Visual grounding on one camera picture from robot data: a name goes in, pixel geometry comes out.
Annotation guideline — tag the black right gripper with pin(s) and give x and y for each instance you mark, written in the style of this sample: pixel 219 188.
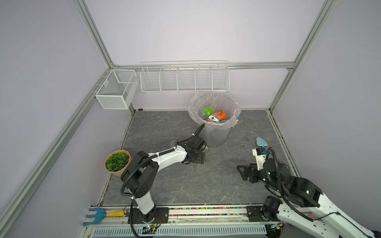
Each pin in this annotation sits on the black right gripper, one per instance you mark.
pixel 253 169

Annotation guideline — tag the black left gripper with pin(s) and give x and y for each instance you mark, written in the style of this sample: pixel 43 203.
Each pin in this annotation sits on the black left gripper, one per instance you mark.
pixel 201 158

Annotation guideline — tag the green label clear bottle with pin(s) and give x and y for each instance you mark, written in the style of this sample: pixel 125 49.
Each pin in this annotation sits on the green label clear bottle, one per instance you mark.
pixel 207 111

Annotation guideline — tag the orange label bottle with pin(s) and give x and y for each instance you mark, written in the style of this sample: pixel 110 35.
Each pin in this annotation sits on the orange label bottle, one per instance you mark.
pixel 220 115

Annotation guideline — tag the red label clear bottle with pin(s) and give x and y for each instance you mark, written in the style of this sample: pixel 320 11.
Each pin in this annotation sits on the red label clear bottle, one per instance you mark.
pixel 214 119

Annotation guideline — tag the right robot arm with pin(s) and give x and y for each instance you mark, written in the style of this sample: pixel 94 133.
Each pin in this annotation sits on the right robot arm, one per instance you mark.
pixel 296 201

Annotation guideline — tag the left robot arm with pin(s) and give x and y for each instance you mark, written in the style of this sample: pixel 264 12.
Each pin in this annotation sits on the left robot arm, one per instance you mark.
pixel 140 173

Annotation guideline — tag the grey mesh waste bin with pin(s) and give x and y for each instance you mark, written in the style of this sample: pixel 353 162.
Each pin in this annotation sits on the grey mesh waste bin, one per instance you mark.
pixel 214 137

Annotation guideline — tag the light blue garden trowel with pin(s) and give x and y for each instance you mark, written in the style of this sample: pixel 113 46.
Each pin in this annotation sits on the light blue garden trowel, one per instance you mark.
pixel 261 142

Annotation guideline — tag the potted green plant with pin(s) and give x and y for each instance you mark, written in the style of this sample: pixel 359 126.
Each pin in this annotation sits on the potted green plant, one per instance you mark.
pixel 117 162

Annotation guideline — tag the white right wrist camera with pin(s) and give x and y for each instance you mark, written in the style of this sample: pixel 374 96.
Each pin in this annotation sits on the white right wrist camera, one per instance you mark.
pixel 260 155

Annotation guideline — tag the white wire wall shelf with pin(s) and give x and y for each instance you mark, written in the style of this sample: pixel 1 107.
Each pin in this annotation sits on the white wire wall shelf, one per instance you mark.
pixel 185 76

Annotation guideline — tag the white mesh wall basket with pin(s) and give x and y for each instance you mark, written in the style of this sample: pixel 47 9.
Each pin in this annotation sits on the white mesh wall basket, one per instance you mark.
pixel 118 89

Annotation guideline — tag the blue garden fork yellow handle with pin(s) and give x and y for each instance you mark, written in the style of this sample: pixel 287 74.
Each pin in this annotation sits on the blue garden fork yellow handle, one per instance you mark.
pixel 100 214

